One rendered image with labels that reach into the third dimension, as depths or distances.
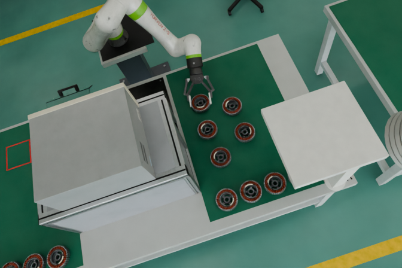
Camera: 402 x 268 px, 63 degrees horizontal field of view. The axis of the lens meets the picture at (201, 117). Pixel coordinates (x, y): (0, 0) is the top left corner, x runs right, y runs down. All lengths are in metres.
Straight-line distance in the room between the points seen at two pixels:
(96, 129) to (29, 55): 2.51
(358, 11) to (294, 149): 1.27
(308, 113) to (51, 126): 1.06
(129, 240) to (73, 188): 0.59
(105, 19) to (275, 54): 1.02
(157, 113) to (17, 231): 1.05
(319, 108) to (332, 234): 1.28
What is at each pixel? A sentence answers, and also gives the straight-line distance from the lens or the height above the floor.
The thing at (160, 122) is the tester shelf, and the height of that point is 1.11.
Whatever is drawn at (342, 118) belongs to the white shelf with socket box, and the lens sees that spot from 1.42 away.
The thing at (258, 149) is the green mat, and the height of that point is 0.75.
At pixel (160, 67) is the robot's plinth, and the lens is 3.07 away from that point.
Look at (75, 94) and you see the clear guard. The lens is 1.86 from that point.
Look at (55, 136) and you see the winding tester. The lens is 1.48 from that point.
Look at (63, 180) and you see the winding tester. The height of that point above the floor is 1.32.
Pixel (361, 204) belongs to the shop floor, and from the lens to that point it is 2.61.
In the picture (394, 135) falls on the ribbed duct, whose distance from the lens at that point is 0.96.
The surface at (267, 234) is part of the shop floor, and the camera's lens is 2.48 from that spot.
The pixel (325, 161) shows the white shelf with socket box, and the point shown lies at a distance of 1.34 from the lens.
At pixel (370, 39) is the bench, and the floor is 0.75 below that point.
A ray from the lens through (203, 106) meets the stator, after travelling 1.90.
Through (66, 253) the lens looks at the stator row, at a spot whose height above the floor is 0.78.
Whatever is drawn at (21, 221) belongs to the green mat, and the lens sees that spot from 2.15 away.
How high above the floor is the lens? 2.46
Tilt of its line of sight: 63 degrees down
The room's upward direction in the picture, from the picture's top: 20 degrees counter-clockwise
